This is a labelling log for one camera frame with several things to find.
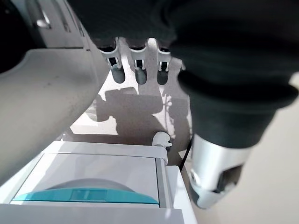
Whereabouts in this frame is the white cabinet with blue drawers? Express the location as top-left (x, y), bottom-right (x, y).
top-left (0, 132), bottom-right (198, 224)

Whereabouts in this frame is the silver robot leg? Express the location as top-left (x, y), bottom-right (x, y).
top-left (25, 0), bottom-right (94, 49)
top-left (0, 48), bottom-right (109, 187)

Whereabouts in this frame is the left silver robot leg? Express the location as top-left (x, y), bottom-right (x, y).
top-left (0, 48), bottom-right (109, 187)

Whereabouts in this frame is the white cabinet caster wheel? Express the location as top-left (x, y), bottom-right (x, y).
top-left (152, 131), bottom-right (173, 148)

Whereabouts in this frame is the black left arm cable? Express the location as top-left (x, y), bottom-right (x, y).
top-left (179, 134), bottom-right (194, 172)

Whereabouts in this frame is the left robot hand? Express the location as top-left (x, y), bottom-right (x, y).
top-left (67, 0), bottom-right (299, 210)

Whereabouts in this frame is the right silver robot leg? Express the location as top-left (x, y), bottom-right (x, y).
top-left (25, 0), bottom-right (94, 49)

